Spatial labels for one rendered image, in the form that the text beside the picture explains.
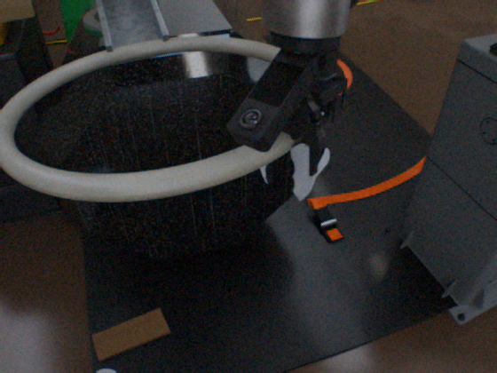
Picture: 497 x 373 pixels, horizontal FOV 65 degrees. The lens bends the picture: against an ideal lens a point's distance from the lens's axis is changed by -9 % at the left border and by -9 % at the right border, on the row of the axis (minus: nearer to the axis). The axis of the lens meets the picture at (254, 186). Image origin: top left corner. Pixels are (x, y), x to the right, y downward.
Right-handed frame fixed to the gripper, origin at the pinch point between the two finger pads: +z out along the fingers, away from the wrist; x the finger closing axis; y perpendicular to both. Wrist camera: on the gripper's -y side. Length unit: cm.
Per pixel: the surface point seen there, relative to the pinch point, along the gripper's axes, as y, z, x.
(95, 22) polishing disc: 22, 0, 80
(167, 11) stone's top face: 44, 1, 76
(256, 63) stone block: 49, 12, 46
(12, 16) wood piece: 21, 8, 138
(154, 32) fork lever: 17, -6, 47
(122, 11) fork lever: 17, -8, 57
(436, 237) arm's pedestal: 86, 71, -10
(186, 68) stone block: 31, 10, 54
